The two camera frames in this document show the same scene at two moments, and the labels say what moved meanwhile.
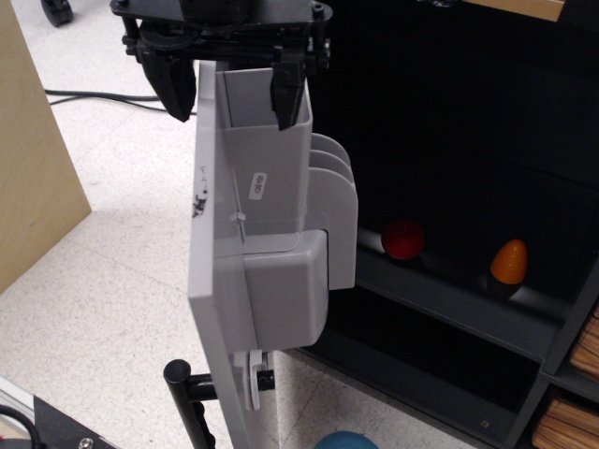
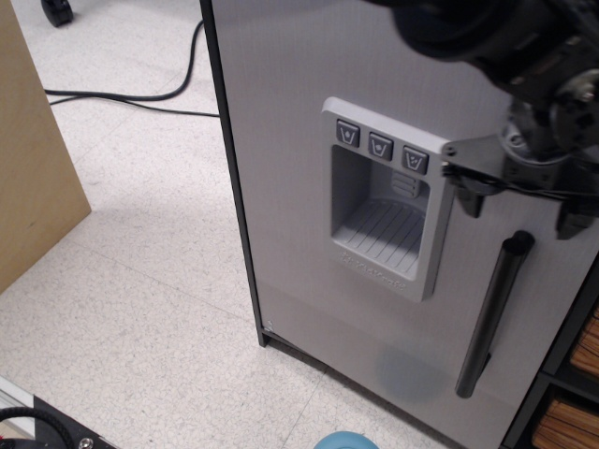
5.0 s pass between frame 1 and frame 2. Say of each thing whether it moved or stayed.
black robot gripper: moved
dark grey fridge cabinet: stayed
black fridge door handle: moved
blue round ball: stayed
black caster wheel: stayed
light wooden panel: stayed
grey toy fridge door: moved
